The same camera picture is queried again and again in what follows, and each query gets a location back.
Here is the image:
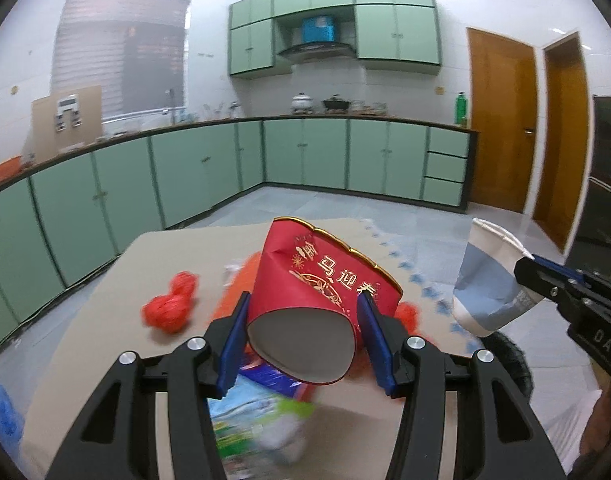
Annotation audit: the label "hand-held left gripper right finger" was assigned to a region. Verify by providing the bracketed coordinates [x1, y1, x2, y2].
[356, 292, 569, 480]

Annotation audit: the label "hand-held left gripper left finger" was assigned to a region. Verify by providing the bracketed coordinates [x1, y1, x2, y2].
[46, 291, 254, 480]

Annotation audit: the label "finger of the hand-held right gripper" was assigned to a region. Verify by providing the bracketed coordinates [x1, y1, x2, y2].
[514, 256, 569, 307]
[532, 255, 601, 285]

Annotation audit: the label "blue and white paper cup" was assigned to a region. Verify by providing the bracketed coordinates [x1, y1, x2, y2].
[452, 217, 543, 338]

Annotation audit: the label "light blue milk carton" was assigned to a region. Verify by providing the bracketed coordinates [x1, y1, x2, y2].
[208, 375, 316, 466]

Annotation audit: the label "red paper cup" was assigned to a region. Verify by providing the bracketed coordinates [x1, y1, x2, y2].
[246, 217, 402, 386]

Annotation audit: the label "black trash bin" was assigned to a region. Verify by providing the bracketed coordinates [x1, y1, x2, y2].
[478, 332, 533, 406]

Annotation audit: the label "person's right forearm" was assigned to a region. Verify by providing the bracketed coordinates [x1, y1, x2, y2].
[578, 387, 611, 471]

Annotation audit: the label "blue snack packet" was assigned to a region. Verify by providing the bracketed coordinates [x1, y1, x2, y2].
[238, 360, 311, 396]

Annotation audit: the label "black glass cabinet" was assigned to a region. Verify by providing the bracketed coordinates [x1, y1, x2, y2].
[568, 94, 611, 281]

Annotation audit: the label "plain wooden door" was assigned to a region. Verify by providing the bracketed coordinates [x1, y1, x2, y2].
[532, 31, 596, 256]

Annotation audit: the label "green lower kitchen cabinets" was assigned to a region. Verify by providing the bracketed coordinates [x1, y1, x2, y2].
[0, 116, 479, 366]

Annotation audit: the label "green kitchen cabinets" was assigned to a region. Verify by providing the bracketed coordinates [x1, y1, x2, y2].
[0, 116, 479, 366]
[228, 0, 442, 81]

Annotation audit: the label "blue plastic bag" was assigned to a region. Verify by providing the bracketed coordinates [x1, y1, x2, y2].
[0, 381, 26, 456]

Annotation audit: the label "green upper kitchen cabinets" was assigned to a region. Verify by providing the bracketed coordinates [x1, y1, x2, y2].
[228, 0, 442, 81]

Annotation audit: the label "flat cardboard box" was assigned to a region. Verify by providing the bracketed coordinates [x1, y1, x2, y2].
[32, 85, 104, 158]

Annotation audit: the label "orange basin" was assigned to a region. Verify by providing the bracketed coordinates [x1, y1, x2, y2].
[0, 156, 24, 186]

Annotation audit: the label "range hood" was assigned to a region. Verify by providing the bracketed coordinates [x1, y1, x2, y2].
[277, 42, 357, 65]

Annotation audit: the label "blue box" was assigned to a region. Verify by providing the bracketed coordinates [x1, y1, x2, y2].
[302, 16, 336, 44]

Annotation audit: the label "window blind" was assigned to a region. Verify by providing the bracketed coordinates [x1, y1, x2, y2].
[50, 0, 192, 122]

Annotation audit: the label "wooden door with handle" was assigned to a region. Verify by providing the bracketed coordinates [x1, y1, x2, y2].
[466, 27, 537, 215]

